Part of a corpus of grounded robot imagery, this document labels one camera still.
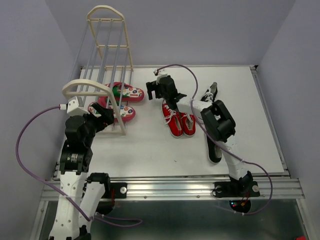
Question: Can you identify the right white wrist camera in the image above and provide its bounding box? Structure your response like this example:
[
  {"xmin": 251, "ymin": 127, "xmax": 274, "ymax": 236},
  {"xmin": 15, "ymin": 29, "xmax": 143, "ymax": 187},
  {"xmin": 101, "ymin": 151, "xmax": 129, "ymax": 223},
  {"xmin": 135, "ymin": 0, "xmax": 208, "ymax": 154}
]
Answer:
[{"xmin": 153, "ymin": 68, "xmax": 168, "ymax": 78}]

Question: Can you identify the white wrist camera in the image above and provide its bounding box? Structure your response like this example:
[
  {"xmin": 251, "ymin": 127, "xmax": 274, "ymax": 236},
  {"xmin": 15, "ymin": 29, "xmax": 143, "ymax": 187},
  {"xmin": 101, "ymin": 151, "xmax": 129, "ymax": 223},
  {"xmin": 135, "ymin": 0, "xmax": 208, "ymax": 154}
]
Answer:
[
  {"xmin": 153, "ymin": 68, "xmax": 168, "ymax": 78},
  {"xmin": 59, "ymin": 96, "xmax": 89, "ymax": 117}
]

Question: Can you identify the red canvas sneaker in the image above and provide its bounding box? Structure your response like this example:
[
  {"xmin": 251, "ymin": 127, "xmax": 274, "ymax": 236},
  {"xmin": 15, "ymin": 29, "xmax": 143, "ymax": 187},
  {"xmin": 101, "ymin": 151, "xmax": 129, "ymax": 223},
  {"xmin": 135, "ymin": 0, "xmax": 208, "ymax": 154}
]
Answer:
[
  {"xmin": 161, "ymin": 103, "xmax": 183, "ymax": 138},
  {"xmin": 180, "ymin": 113, "xmax": 196, "ymax": 137}
]

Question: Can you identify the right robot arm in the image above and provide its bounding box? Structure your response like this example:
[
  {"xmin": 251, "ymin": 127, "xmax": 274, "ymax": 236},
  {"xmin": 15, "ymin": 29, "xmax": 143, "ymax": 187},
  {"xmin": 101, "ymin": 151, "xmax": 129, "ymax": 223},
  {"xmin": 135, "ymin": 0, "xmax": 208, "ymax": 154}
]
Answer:
[{"xmin": 146, "ymin": 74, "xmax": 253, "ymax": 195}]

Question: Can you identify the red canvas sneaker right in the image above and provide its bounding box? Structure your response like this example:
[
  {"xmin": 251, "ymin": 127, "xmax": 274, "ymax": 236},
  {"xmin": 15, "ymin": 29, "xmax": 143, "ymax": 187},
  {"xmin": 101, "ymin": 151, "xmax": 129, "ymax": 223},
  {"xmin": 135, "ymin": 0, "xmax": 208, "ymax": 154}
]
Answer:
[{"xmin": 180, "ymin": 113, "xmax": 196, "ymax": 137}]

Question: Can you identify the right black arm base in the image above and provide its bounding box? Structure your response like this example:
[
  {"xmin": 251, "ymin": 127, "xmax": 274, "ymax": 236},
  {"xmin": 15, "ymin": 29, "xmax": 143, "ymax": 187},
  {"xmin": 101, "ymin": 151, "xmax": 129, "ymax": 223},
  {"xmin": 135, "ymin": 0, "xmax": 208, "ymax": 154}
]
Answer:
[{"xmin": 212, "ymin": 181, "xmax": 260, "ymax": 214}]

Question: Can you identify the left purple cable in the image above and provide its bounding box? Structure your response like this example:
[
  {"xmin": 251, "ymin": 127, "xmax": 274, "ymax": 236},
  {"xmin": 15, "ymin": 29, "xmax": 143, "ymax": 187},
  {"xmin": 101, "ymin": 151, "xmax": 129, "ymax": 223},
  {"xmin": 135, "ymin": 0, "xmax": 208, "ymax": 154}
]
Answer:
[{"xmin": 15, "ymin": 105, "xmax": 144, "ymax": 228}]

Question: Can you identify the black canvas sneaker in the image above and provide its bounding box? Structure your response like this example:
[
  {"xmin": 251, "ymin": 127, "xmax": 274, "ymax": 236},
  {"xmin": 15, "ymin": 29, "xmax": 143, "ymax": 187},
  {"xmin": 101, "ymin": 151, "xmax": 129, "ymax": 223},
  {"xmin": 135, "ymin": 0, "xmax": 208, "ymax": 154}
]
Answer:
[
  {"xmin": 206, "ymin": 136, "xmax": 223, "ymax": 164},
  {"xmin": 200, "ymin": 82, "xmax": 218, "ymax": 103}
]

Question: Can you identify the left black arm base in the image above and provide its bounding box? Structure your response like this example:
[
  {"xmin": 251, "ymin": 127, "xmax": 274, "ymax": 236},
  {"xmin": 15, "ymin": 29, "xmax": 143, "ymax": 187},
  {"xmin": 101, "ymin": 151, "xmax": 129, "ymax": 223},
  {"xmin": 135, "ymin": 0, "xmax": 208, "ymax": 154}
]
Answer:
[{"xmin": 80, "ymin": 182, "xmax": 127, "ymax": 216}]

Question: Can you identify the cream shoe shelf with metal rods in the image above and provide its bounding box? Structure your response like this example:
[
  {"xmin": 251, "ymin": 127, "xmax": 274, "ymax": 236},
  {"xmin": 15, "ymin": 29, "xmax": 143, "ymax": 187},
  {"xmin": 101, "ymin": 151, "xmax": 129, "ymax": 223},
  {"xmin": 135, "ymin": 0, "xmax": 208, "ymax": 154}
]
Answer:
[{"xmin": 62, "ymin": 5, "xmax": 134, "ymax": 135}]

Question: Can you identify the aluminium mounting rail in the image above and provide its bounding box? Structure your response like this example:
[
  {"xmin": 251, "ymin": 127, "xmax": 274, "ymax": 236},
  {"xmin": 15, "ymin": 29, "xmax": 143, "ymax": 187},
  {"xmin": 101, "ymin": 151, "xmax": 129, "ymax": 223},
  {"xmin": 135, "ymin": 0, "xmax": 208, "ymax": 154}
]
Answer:
[{"xmin": 39, "ymin": 177, "xmax": 306, "ymax": 201}]

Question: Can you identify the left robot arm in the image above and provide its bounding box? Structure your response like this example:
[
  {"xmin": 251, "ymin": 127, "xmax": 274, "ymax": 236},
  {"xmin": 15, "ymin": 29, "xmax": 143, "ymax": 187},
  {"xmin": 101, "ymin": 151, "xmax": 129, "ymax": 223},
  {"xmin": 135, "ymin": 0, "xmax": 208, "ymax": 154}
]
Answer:
[{"xmin": 48, "ymin": 102, "xmax": 115, "ymax": 240}]

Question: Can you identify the red canvas sneaker left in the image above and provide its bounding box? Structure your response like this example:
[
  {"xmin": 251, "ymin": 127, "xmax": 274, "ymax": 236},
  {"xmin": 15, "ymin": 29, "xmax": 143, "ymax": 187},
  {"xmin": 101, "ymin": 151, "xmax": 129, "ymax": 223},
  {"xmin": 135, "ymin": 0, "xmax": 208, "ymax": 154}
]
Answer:
[{"xmin": 161, "ymin": 103, "xmax": 183, "ymax": 138}]

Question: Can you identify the pink sandal with green strap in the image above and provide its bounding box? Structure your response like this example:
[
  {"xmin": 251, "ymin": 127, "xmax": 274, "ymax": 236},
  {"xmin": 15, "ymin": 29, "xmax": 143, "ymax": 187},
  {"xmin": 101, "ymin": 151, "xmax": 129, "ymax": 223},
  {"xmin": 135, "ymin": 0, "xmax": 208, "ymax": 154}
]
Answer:
[{"xmin": 87, "ymin": 102, "xmax": 136, "ymax": 123}]

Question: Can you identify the purple cable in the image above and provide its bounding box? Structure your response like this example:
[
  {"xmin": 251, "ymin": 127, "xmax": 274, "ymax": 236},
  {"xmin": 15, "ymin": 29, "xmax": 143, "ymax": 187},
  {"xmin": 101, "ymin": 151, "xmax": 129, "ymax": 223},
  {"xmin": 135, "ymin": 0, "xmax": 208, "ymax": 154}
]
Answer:
[
  {"xmin": 15, "ymin": 105, "xmax": 144, "ymax": 228},
  {"xmin": 157, "ymin": 64, "xmax": 274, "ymax": 216}
]

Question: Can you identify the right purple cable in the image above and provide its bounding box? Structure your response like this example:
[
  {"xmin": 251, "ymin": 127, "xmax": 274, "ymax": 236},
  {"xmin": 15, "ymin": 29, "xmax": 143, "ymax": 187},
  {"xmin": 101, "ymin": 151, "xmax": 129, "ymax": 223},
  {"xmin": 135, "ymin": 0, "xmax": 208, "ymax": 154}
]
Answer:
[{"xmin": 157, "ymin": 64, "xmax": 274, "ymax": 216}]

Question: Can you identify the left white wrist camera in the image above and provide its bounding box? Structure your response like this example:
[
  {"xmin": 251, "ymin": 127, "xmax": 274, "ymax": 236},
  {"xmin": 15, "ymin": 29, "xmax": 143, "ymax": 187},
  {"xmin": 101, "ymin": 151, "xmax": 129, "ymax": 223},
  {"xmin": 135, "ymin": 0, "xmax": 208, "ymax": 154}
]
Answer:
[{"xmin": 59, "ymin": 96, "xmax": 89, "ymax": 117}]

